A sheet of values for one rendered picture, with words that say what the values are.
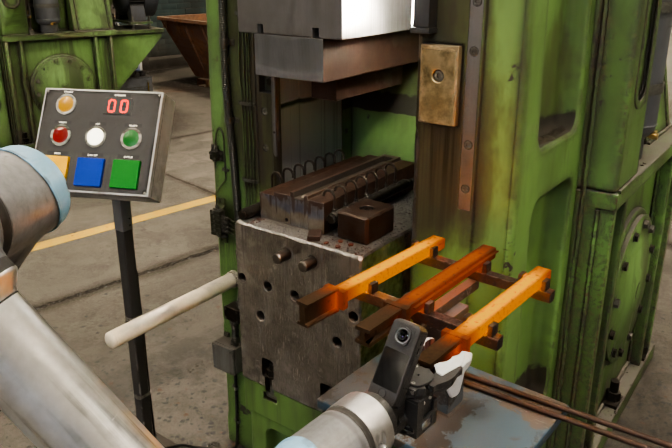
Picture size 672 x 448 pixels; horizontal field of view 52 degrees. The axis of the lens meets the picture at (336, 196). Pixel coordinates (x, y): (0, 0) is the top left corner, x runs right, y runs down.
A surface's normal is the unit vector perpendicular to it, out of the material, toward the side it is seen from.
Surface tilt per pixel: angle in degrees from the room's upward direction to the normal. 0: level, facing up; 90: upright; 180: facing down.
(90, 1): 79
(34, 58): 90
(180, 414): 0
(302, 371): 90
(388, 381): 59
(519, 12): 90
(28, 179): 54
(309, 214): 90
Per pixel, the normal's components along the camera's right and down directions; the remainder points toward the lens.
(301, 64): -0.59, 0.26
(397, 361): -0.53, -0.27
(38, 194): 0.94, -0.20
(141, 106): -0.17, -0.20
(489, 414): 0.00, -0.95
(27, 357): 0.52, -0.30
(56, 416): 0.27, -0.07
